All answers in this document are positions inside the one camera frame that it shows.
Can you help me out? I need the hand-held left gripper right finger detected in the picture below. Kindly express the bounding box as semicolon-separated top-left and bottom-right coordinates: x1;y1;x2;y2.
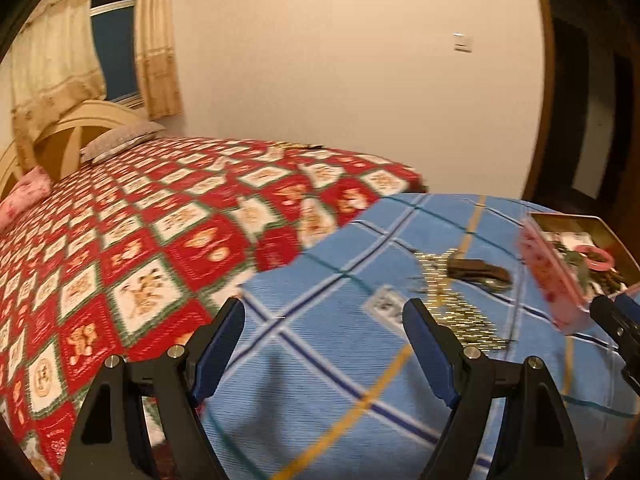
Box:
401;298;586;480

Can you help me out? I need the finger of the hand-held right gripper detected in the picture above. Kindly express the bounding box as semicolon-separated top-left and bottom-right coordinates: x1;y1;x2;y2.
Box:
614;291;640;320
590;296;640;361

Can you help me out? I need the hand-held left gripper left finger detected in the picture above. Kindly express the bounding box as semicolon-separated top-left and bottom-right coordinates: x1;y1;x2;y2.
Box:
60;296;246;480

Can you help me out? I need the gold bead chain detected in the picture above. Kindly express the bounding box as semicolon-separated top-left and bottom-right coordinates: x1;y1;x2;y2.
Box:
410;250;511;348

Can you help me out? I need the pink bangle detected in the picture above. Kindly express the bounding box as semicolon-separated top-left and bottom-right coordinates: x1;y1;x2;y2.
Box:
572;244;616;270

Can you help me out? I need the pink tin box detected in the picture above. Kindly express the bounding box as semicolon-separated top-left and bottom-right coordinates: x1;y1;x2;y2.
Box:
515;211;640;333

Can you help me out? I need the printed paper sheet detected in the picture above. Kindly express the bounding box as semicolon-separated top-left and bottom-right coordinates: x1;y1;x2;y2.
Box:
540;230;601;251

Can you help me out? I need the blue plaid cloth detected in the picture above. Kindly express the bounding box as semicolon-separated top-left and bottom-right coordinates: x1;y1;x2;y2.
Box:
197;194;640;480

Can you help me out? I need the red bear-print blanket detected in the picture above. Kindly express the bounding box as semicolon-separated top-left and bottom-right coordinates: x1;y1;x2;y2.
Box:
0;135;428;480

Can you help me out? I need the dark wooden door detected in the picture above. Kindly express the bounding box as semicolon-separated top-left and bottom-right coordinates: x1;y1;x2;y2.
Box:
600;10;640;241

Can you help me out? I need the striped pillow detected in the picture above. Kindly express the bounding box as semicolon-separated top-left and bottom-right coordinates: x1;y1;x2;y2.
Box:
80;121;167;163

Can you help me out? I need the pink floral pillow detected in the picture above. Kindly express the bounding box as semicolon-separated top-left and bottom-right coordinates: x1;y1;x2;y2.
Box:
0;166;53;231

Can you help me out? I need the cream wooden headboard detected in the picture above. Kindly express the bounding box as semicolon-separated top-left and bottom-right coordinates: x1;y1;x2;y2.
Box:
0;100;151;201

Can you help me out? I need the narrow beige curtain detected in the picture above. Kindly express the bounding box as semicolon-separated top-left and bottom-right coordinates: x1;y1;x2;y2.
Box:
134;0;183;121

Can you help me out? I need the wide beige curtain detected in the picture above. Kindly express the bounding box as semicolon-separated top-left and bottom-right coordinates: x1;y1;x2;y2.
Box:
10;0;108;133

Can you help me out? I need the window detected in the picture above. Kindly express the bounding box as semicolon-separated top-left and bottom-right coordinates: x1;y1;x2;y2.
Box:
90;0;143;108

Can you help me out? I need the brown wooden door frame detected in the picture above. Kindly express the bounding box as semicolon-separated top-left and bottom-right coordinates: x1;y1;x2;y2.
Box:
520;0;558;201

